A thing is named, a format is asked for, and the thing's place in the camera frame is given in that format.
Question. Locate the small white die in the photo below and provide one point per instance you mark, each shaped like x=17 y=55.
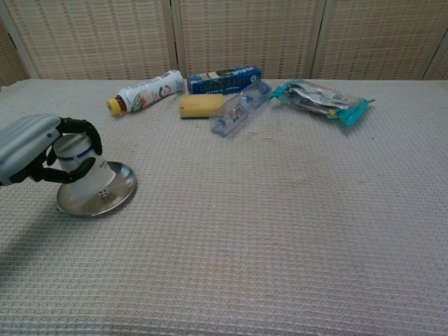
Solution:
x=103 y=193

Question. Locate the teal snack packet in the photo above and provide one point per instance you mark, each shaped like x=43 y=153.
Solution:
x=318 y=99

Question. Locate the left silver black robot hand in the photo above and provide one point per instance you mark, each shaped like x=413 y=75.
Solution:
x=21 y=147

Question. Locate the clear plastic water bottle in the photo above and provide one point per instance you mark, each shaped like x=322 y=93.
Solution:
x=238 y=112

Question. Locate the round steel plate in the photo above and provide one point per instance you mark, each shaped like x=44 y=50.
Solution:
x=120 y=185

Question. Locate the white paper cup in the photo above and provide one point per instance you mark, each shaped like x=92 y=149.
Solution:
x=94 y=180

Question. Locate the beige woven tablecloth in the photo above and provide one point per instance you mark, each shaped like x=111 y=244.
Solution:
x=262 y=227

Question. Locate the yellow sponge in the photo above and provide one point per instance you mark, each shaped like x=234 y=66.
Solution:
x=199 y=106

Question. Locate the bamboo folding screen panel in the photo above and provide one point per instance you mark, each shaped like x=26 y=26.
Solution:
x=98 y=38
x=248 y=35
x=378 y=38
x=10 y=63
x=439 y=66

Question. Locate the yellow capped drink bottle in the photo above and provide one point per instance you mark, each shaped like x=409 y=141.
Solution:
x=150 y=92

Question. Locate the blue cardboard box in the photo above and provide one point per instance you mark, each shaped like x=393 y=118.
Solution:
x=224 y=82

